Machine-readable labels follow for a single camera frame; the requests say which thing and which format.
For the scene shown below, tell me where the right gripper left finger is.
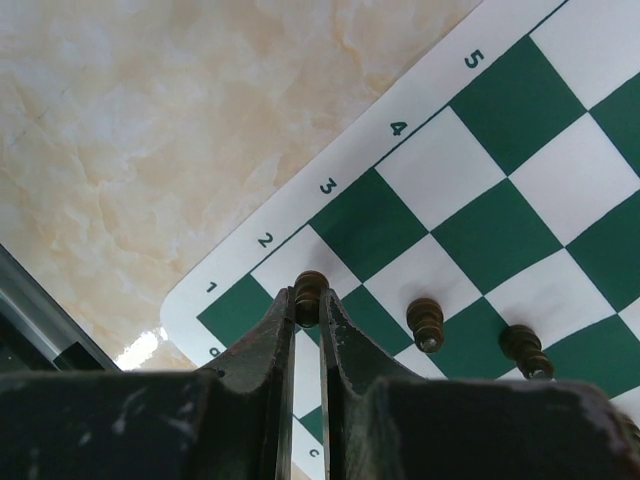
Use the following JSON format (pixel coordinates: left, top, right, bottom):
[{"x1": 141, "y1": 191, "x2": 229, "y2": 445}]
[{"x1": 1, "y1": 288, "x2": 295, "y2": 479}]

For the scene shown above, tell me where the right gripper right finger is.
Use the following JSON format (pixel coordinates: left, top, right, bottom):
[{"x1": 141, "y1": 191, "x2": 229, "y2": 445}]
[{"x1": 319, "y1": 288, "x2": 639, "y2": 479}]

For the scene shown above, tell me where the dark pawn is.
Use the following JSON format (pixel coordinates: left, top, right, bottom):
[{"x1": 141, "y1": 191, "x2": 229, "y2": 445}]
[
  {"x1": 499, "y1": 325, "x2": 554, "y2": 381},
  {"x1": 294, "y1": 270, "x2": 329, "y2": 329},
  {"x1": 406, "y1": 298, "x2": 444, "y2": 354}
]

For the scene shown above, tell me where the green white chess board mat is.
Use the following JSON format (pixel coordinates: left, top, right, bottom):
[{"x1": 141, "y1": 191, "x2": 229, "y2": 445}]
[{"x1": 159, "y1": 0, "x2": 640, "y2": 476}]

